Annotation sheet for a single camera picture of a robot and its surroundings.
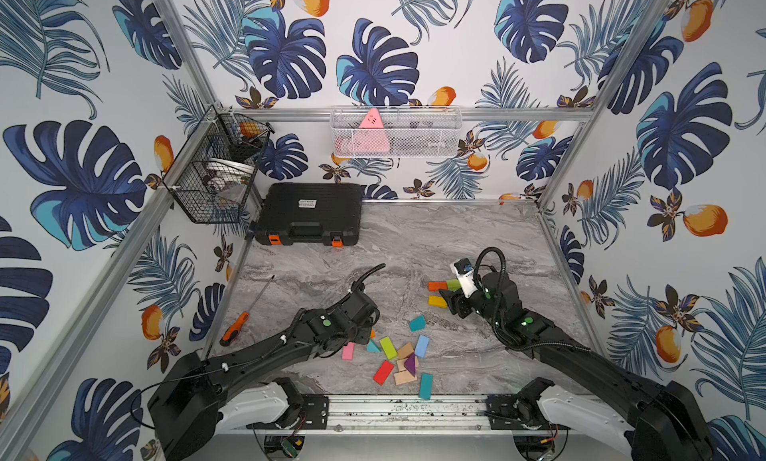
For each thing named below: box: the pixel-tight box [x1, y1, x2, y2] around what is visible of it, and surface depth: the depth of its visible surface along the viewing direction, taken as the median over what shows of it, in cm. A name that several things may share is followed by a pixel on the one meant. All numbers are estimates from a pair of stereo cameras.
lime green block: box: [379, 336, 398, 361], surface depth 86 cm
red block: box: [373, 360, 394, 387], surface depth 82 cm
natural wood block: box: [392, 369, 418, 386], surface depth 81 cm
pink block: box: [342, 341, 356, 361], surface depth 85 cm
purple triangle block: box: [403, 352, 416, 378], surface depth 81 cm
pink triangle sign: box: [359, 107, 384, 129], surface depth 90 cm
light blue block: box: [414, 335, 430, 359], surface depth 86 cm
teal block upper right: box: [408, 314, 426, 333], surface depth 92 cm
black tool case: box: [254, 182, 364, 249], surface depth 112 cm
